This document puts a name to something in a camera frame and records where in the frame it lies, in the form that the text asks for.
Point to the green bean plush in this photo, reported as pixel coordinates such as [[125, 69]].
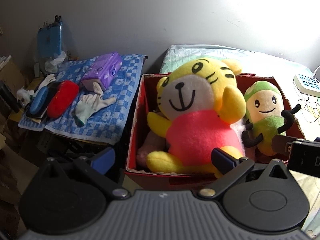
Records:
[[265, 117]]

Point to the blue box in plastic bag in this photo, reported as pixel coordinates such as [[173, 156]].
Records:
[[50, 46]]

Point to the blue checkered towel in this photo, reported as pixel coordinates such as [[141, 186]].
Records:
[[107, 125]]

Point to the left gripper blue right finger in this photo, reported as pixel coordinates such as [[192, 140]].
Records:
[[232, 170]]

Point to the purple tissue pack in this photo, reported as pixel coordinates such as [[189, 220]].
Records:
[[102, 71]]

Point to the white blue power strip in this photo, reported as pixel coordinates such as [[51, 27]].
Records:
[[307, 84]]

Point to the blue glasses case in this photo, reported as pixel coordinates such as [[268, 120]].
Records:
[[39, 100]]

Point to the red glasses case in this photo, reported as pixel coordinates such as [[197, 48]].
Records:
[[65, 95]]

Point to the pink teddy bear plush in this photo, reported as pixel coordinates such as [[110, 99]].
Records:
[[152, 143]]

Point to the light green bed sheet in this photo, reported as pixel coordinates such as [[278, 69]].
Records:
[[260, 64]]

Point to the red cardboard box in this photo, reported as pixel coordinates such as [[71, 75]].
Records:
[[146, 102]]

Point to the yellow tiger plush pink shirt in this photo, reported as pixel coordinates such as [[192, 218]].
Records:
[[199, 101]]

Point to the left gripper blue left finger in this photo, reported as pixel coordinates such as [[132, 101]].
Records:
[[94, 169]]

